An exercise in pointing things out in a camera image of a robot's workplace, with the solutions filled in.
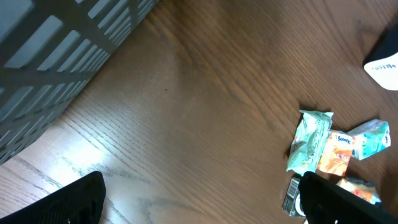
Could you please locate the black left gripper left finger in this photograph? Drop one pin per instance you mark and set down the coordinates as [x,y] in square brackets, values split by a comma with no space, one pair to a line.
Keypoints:
[79,202]

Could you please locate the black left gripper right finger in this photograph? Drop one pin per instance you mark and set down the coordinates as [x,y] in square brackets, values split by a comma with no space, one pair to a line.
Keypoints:
[325,202]

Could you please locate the dark green Zam-Buk box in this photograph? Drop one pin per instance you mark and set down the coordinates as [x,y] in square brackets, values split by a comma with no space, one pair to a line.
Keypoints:
[292,203]

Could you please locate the yellow antibacterial wipes bag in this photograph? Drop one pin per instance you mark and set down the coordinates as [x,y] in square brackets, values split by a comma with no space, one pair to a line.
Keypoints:
[362,189]

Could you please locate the orange tissue pack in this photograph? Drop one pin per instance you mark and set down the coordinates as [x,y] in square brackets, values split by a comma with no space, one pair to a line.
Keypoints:
[336,154]

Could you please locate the light teal wipes pack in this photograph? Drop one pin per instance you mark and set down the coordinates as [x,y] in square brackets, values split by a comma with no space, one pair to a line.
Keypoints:
[309,141]

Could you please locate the green white tissue pack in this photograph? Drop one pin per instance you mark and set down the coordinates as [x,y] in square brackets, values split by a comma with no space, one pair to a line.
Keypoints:
[370,138]

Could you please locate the white barcode scanner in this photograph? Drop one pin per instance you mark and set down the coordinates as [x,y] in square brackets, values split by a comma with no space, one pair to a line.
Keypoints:
[381,62]

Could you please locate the dark grey plastic basket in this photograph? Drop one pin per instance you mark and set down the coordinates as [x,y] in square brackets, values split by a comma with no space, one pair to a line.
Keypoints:
[50,49]

